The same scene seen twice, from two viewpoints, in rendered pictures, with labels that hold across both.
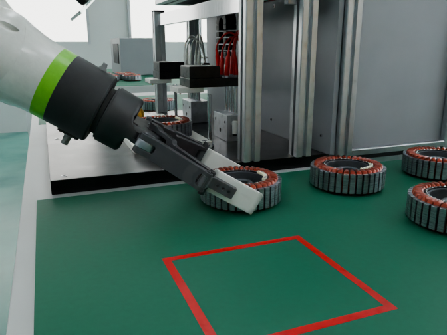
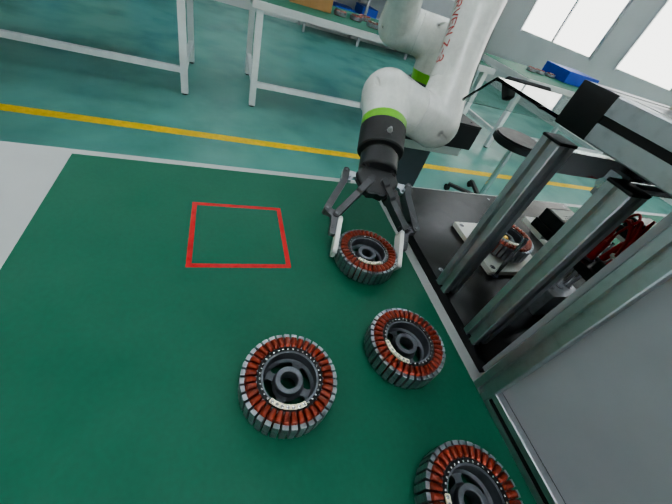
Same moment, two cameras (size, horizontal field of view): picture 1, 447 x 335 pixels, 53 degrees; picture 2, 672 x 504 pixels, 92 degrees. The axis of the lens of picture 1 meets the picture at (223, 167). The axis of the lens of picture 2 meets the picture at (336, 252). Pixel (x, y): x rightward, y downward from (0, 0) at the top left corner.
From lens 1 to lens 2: 70 cm
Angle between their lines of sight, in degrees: 75
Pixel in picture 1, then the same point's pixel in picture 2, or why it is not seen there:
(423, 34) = not seen: outside the picture
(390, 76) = (637, 424)
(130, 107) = (368, 156)
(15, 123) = not seen: outside the picture
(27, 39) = (377, 92)
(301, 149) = (470, 328)
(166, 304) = (236, 199)
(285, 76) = not seen: hidden behind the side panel
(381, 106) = (581, 427)
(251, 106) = (466, 247)
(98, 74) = (377, 129)
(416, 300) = (187, 278)
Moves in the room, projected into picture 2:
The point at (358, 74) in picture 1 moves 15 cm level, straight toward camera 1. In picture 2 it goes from (584, 352) to (453, 286)
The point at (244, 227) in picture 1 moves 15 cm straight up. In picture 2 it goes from (311, 248) to (332, 177)
